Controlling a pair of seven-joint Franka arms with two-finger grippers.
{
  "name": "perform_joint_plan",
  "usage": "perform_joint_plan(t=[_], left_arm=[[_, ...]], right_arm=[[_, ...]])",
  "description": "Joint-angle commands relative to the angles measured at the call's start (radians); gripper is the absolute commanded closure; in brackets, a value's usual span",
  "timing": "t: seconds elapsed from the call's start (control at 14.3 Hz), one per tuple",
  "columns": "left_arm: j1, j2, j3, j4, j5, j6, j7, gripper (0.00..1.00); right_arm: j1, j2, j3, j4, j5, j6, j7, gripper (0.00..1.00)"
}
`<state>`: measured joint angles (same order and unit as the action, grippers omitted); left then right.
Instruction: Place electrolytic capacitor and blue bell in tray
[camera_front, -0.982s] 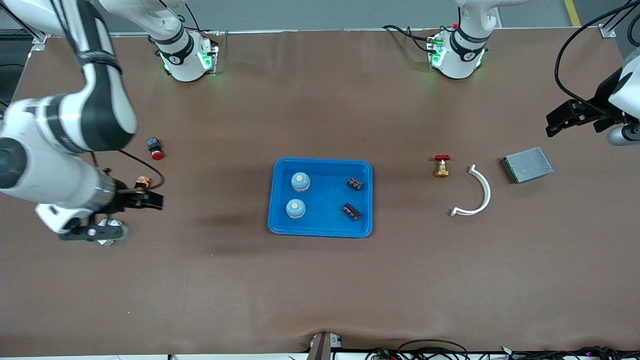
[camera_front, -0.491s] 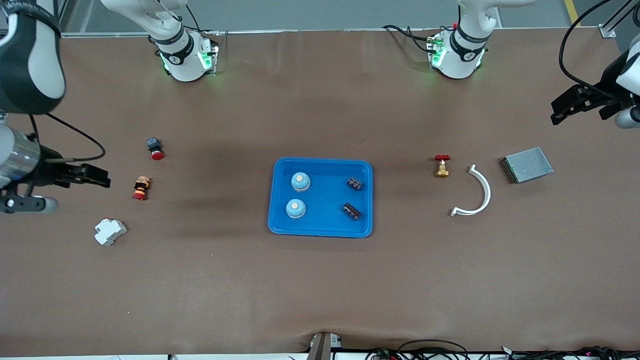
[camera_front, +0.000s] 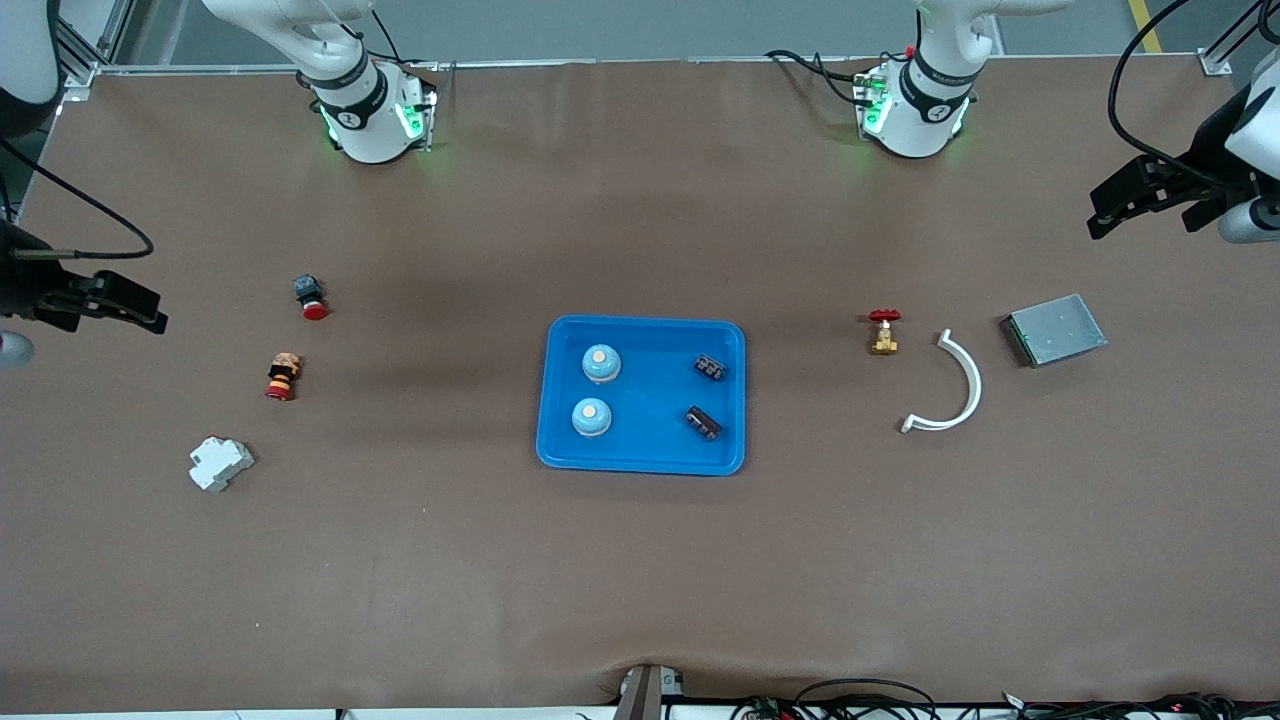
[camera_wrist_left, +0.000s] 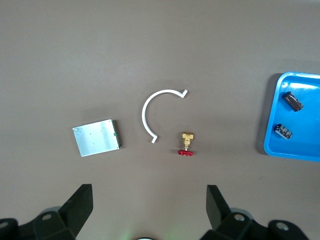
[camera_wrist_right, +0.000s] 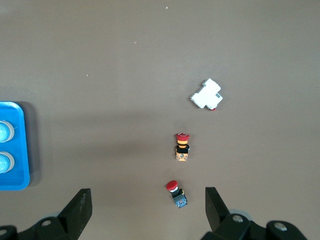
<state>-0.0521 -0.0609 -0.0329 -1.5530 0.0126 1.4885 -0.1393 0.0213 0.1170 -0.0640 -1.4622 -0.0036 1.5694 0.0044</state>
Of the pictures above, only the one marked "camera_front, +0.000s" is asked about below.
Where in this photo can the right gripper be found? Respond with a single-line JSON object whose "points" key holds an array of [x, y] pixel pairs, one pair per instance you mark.
{"points": [[22, 290]]}

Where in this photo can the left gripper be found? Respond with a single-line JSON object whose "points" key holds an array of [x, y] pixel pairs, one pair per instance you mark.
{"points": [[1203, 172]]}

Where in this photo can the short dark electrolytic capacitor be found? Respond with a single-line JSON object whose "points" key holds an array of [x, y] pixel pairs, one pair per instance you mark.
{"points": [[710, 367]]}

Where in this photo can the blue bell with cream base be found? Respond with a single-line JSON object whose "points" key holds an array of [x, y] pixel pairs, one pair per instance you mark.
{"points": [[601, 363], [591, 417]]}

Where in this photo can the long dark electrolytic capacitor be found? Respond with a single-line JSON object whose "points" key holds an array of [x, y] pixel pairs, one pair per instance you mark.
{"points": [[702, 423]]}

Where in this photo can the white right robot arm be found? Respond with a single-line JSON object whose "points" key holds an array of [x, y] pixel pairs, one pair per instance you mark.
{"points": [[350, 110]]}

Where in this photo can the blue plastic tray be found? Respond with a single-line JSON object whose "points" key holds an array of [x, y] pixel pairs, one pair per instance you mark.
{"points": [[650, 440]]}

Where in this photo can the grey metal box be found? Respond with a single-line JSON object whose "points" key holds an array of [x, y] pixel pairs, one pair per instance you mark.
{"points": [[1056, 329]]}

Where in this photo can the white circuit breaker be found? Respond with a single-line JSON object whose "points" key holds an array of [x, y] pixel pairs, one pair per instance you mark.
{"points": [[220, 463]]}

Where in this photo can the red pushbutton with orange body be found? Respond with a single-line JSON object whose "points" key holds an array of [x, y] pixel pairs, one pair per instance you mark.
{"points": [[283, 376]]}

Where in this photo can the red pushbutton with grey body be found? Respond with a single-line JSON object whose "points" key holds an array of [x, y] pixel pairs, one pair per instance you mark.
{"points": [[310, 296]]}

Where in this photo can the white curved plastic clamp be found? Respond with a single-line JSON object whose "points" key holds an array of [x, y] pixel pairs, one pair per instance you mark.
{"points": [[972, 385]]}

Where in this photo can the brown table mat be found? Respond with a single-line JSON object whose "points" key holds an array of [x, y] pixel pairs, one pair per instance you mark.
{"points": [[640, 580]]}

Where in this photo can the aluminium frame post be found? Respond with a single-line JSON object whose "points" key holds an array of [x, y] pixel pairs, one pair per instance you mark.
{"points": [[80, 78], [1215, 64]]}

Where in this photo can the silver table edge rail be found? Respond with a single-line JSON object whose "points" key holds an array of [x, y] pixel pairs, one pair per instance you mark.
{"points": [[650, 61]]}

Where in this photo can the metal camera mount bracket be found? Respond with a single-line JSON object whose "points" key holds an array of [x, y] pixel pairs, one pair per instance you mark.
{"points": [[645, 695]]}

